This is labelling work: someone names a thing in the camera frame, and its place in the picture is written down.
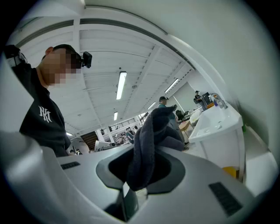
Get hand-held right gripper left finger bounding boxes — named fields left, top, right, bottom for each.
left=41, top=146, right=134, bottom=224

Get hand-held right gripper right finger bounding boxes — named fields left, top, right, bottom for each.
left=131, top=146, right=261, bottom=224

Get dark blue cloth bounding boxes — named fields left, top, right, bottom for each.
left=126, top=106, right=186, bottom=192

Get brown wooden staircase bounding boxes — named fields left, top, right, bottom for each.
left=81, top=131, right=99, bottom=151

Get yellow container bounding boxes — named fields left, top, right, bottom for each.
left=222, top=166, right=239, bottom=179

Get person's black t-shirt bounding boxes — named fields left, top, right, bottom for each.
left=3, top=45, right=72, bottom=158

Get white ceramic sink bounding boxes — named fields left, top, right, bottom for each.
left=188, top=101, right=245, bottom=182

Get light wooden table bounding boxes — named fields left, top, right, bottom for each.
left=178, top=120, right=193, bottom=137

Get pile of light clothes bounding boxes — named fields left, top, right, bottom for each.
left=189, top=108, right=202, bottom=126

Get person's head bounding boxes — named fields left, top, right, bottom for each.
left=36, top=44, right=83, bottom=89

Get black head-worn camera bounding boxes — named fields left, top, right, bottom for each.
left=81, top=51, right=93, bottom=69

